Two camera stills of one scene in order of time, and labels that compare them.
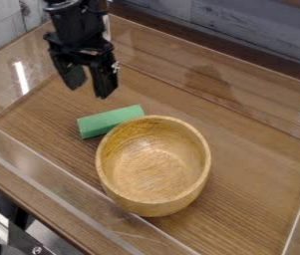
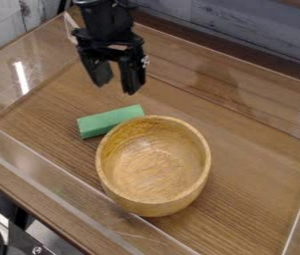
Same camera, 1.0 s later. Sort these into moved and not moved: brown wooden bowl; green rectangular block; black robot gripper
Moved: black robot gripper
Not moved: green rectangular block; brown wooden bowl
